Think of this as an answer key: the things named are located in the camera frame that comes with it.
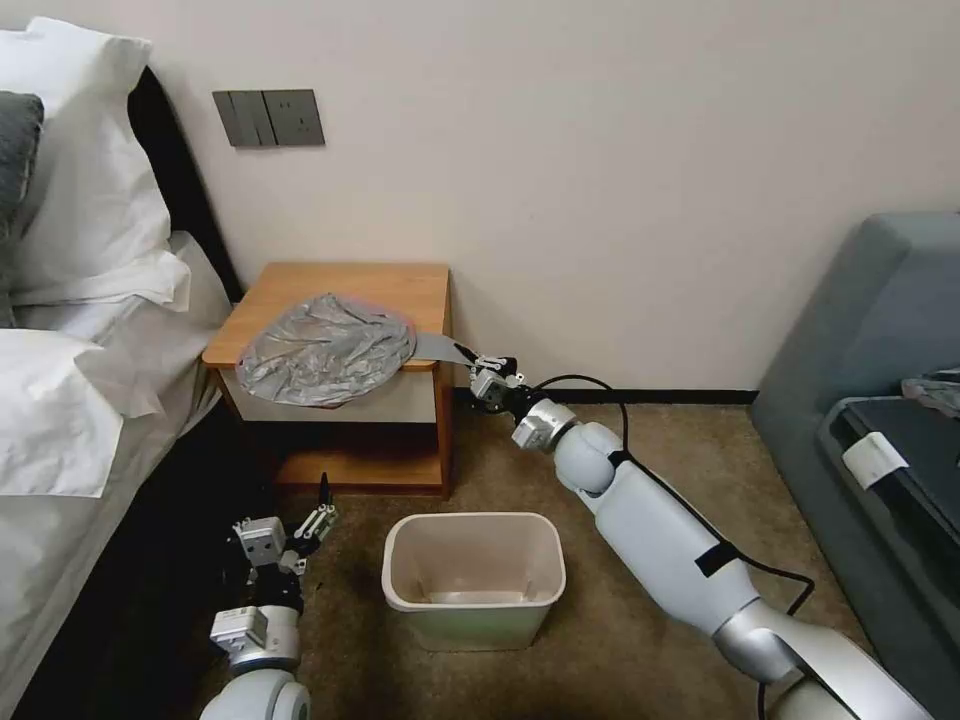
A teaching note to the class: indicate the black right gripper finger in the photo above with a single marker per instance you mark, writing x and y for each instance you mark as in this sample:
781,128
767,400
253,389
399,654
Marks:
501,365
474,373

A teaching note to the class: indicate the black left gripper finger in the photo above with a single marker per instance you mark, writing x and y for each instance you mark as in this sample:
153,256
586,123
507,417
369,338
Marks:
315,529
238,529

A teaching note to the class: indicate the grey garbage bag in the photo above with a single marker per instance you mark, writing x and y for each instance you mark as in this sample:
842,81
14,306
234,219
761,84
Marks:
322,352

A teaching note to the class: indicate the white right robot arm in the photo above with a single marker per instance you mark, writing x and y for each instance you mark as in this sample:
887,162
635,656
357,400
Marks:
660,540

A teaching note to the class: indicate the beige plastic trash can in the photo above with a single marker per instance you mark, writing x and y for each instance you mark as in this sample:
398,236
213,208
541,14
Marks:
472,577

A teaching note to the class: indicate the black bed base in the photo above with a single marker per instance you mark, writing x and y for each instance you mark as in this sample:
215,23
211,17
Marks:
172,540

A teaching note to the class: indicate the black skirting board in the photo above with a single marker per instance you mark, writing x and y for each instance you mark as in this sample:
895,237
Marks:
675,396

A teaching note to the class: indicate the wooden nightstand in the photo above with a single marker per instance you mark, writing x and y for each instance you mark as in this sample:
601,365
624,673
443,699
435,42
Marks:
345,285

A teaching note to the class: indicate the white duvet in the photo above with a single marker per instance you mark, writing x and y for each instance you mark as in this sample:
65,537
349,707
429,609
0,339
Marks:
52,412

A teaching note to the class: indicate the grey-blue sofa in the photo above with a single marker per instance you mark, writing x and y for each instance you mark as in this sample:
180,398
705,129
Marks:
847,315

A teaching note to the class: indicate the white label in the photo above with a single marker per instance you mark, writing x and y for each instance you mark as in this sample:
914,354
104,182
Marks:
874,461

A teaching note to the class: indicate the black headboard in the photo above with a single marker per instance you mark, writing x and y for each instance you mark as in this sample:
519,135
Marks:
176,165

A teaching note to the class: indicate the large white pillow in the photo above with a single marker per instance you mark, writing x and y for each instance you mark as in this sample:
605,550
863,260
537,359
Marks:
82,172

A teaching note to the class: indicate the black case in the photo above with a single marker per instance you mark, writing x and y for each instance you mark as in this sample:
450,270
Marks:
922,487

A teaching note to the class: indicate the crumpled grey cloth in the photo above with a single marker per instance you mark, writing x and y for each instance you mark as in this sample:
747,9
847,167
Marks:
934,394

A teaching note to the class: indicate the dark grey cushion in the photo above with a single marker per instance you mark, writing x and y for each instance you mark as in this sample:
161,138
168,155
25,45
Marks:
15,157

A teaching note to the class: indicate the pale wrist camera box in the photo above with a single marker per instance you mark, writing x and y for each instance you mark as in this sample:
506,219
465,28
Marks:
261,541
488,388

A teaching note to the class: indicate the grey wall switch panel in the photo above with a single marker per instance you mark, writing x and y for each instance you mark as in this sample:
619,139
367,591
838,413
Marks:
268,118

